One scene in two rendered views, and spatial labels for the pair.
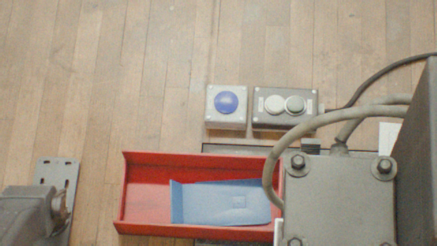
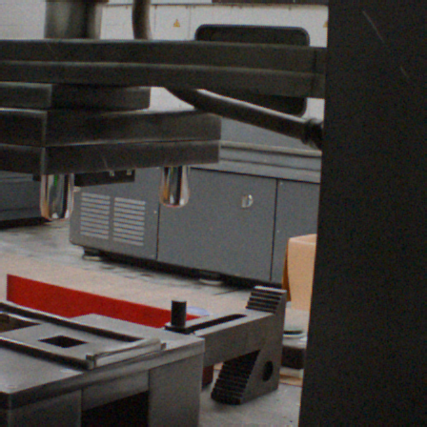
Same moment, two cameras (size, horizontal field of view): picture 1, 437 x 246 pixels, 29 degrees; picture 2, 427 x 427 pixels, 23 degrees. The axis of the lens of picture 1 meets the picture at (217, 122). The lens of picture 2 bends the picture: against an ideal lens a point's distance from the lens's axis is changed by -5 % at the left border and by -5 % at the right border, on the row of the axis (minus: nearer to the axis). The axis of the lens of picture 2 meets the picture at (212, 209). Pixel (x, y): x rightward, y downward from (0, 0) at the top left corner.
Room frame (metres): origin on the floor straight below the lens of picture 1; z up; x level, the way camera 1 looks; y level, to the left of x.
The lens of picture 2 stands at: (-0.38, -0.44, 1.16)
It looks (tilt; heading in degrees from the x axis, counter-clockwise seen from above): 7 degrees down; 23
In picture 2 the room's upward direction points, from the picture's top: 3 degrees clockwise
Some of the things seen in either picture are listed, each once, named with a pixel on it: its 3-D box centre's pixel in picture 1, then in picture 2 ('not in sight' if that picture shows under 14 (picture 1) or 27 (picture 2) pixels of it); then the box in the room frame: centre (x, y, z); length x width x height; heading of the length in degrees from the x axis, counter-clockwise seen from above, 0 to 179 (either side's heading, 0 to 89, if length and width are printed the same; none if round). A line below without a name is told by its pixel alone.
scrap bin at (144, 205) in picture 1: (199, 195); (62, 334); (0.43, 0.04, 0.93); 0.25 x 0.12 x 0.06; 80
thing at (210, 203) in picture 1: (220, 201); not in sight; (0.42, 0.01, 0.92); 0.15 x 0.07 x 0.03; 87
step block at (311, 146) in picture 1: (308, 169); (249, 344); (0.45, -0.13, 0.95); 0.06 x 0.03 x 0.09; 170
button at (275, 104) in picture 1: (275, 105); not in sight; (0.57, -0.10, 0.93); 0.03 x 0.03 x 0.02
